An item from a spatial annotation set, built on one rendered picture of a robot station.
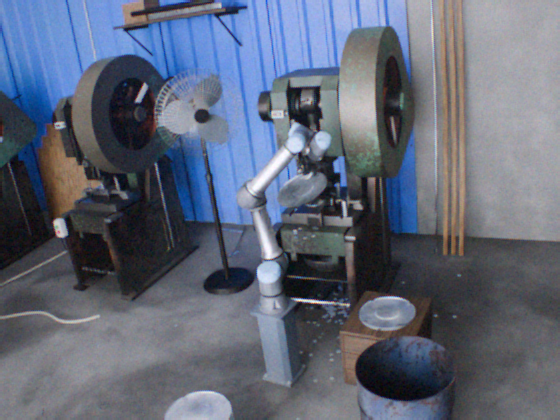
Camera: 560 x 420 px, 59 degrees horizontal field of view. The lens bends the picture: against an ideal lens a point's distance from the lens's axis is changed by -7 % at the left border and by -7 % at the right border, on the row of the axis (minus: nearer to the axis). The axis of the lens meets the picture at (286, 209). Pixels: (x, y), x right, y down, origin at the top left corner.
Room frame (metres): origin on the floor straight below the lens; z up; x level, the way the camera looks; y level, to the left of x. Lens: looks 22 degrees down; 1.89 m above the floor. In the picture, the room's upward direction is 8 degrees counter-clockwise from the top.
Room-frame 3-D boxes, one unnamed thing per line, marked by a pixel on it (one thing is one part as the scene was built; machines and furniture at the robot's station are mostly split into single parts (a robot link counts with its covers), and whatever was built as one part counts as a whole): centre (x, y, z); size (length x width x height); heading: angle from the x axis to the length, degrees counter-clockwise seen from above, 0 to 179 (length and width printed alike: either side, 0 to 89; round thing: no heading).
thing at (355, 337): (2.25, -0.45, 0.18); 0.40 x 0.38 x 0.35; 151
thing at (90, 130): (4.06, 1.17, 0.87); 1.53 x 0.99 x 1.74; 152
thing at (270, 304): (2.33, 0.12, 0.50); 0.15 x 0.15 x 0.10
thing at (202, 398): (1.68, 0.48, 0.35); 0.29 x 0.29 x 0.01
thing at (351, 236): (2.99, -0.53, 0.45); 0.92 x 0.12 x 0.90; 154
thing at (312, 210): (2.82, -0.15, 0.72); 0.25 x 0.14 x 0.14; 154
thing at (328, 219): (2.98, -0.23, 0.68); 0.45 x 0.30 x 0.06; 64
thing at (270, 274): (2.33, 0.12, 0.62); 0.13 x 0.12 x 0.14; 166
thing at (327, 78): (3.11, -0.29, 0.83); 0.79 x 0.43 x 1.34; 154
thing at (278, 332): (2.33, 0.12, 0.23); 0.19 x 0.19 x 0.45; 56
